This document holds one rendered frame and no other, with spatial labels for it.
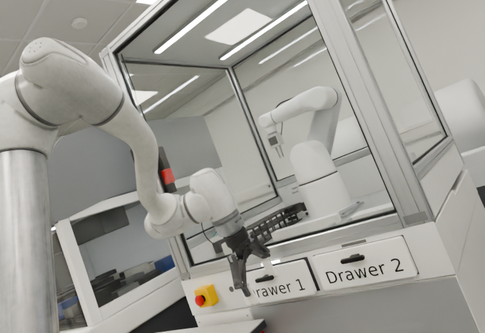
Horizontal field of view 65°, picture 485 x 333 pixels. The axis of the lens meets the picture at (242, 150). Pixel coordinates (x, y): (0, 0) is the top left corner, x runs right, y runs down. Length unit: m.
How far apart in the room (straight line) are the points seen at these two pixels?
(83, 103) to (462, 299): 1.03
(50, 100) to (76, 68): 0.08
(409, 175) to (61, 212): 1.39
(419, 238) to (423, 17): 3.35
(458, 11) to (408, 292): 3.35
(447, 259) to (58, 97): 1.00
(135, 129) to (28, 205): 0.26
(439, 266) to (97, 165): 1.51
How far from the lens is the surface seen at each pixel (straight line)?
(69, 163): 1.93
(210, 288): 1.56
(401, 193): 1.14
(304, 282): 1.30
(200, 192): 1.14
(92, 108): 0.82
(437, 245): 1.16
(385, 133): 1.12
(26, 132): 0.85
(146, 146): 0.94
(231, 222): 1.16
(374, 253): 1.19
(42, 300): 0.78
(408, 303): 1.25
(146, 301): 2.00
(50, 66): 0.78
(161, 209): 1.15
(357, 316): 1.32
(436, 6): 4.30
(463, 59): 4.21
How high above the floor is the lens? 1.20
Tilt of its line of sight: 5 degrees up
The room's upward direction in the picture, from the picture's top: 21 degrees counter-clockwise
